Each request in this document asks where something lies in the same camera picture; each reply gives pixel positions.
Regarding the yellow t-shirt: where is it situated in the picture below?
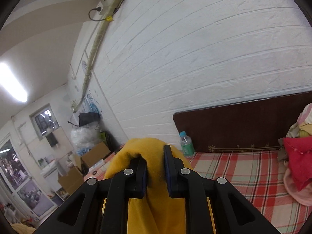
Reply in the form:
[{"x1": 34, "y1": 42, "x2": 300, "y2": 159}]
[{"x1": 104, "y1": 137, "x2": 195, "y2": 234}]

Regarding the green label water bottle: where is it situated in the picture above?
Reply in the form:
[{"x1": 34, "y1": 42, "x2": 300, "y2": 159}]
[{"x1": 179, "y1": 131, "x2": 196, "y2": 157}]

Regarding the cardboard box near bed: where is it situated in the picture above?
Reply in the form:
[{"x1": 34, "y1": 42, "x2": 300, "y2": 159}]
[{"x1": 80, "y1": 142, "x2": 111, "y2": 168}]

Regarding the lower cardboard box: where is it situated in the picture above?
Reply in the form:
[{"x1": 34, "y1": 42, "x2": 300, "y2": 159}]
[{"x1": 58, "y1": 166, "x2": 84, "y2": 195}]

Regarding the white plastic bag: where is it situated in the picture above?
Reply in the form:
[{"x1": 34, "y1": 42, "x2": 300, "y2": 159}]
[{"x1": 70, "y1": 122, "x2": 102, "y2": 156}]

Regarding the black bag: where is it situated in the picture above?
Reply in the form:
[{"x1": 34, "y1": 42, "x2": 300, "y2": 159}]
[{"x1": 67, "y1": 112, "x2": 100, "y2": 127}]

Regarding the red plaid bed sheet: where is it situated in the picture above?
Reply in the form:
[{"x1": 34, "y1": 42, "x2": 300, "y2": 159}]
[{"x1": 94, "y1": 147, "x2": 311, "y2": 233}]

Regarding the dark brown wooden headboard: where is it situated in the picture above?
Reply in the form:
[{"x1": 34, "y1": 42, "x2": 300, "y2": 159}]
[{"x1": 173, "y1": 91, "x2": 311, "y2": 153}]

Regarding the glass door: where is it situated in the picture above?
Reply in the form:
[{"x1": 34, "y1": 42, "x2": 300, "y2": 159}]
[{"x1": 1, "y1": 136, "x2": 57, "y2": 221}]

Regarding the red garment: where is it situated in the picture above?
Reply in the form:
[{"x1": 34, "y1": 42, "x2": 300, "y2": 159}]
[{"x1": 283, "y1": 136, "x2": 311, "y2": 191}]

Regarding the wrapped air conditioner pipe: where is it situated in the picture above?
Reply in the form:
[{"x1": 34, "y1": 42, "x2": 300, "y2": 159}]
[{"x1": 71, "y1": 0, "x2": 124, "y2": 113}]

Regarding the ceiling tube light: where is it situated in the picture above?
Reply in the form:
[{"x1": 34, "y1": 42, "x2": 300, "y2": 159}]
[{"x1": 1, "y1": 62, "x2": 28, "y2": 103}]

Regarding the small wall window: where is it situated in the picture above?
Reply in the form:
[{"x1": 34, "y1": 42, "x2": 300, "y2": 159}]
[{"x1": 30, "y1": 104, "x2": 59, "y2": 140}]

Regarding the black power cable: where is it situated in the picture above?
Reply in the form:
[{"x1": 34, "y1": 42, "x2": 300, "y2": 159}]
[{"x1": 88, "y1": 6, "x2": 114, "y2": 22}]

